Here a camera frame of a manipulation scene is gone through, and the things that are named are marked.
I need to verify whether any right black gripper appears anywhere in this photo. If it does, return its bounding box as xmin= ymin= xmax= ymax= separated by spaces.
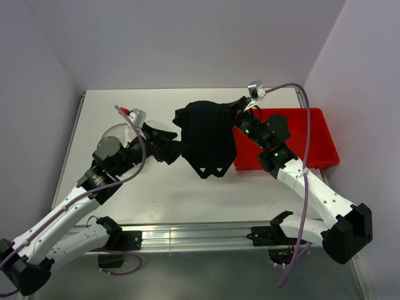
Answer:
xmin=206 ymin=96 xmax=269 ymax=149

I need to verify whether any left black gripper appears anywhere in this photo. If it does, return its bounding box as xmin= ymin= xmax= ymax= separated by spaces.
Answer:
xmin=113 ymin=122 xmax=189 ymax=176

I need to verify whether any black garment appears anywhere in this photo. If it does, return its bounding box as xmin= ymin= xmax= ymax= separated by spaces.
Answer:
xmin=172 ymin=101 xmax=237 ymax=179

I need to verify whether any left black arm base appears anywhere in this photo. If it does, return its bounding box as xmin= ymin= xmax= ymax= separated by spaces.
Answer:
xmin=97 ymin=231 xmax=142 ymax=270

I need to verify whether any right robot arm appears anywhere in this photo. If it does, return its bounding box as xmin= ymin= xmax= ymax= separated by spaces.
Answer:
xmin=230 ymin=97 xmax=373 ymax=264

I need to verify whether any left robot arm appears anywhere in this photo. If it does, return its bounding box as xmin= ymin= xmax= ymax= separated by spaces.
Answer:
xmin=1 ymin=124 xmax=184 ymax=296

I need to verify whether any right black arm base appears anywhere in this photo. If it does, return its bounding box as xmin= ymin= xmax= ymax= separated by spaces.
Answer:
xmin=246 ymin=225 xmax=297 ymax=247

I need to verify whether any red plastic bin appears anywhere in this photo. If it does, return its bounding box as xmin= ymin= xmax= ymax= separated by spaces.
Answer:
xmin=232 ymin=108 xmax=340 ymax=171

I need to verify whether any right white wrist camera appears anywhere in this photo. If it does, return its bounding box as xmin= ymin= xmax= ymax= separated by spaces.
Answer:
xmin=246 ymin=81 xmax=266 ymax=110

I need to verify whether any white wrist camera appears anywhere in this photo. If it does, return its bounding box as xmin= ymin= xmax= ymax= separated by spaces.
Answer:
xmin=120 ymin=107 xmax=147 ymax=128
xmin=246 ymin=81 xmax=266 ymax=110

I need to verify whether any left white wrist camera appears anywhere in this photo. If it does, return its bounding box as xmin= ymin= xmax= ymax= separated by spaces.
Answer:
xmin=120 ymin=107 xmax=147 ymax=128

